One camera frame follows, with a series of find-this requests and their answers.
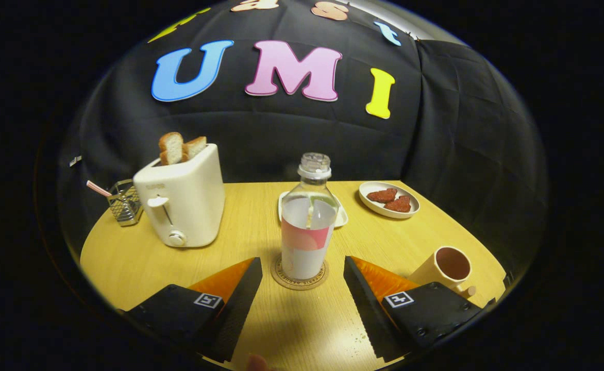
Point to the white rectangular tray with greens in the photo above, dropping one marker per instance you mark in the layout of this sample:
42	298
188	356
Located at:
341	216

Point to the clear juice bottle pink label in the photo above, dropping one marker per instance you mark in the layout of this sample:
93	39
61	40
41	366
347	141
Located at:
307	237

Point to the white round plate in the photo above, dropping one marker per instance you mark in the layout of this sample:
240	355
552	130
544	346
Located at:
371	205

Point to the white toaster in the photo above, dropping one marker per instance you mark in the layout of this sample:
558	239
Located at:
188	201

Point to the red meat piece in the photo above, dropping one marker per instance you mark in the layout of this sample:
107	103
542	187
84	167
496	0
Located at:
398	204
382	195

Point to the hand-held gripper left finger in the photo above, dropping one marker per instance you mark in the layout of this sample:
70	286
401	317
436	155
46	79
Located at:
240	308

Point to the wooden table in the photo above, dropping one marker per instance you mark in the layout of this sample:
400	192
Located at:
302	330

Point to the black backdrop cloth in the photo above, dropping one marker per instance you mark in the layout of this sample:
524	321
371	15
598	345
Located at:
446	129

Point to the red striped straw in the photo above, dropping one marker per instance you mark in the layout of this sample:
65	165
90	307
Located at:
97	188

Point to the round cork coaster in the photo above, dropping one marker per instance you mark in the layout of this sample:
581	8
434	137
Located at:
302	285

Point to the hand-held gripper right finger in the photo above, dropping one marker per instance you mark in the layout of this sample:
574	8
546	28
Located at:
366	313

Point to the toast slice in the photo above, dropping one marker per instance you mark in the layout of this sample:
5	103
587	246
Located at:
170	149
195	147

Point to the silver clip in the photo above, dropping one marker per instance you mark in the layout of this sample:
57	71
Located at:
75	161

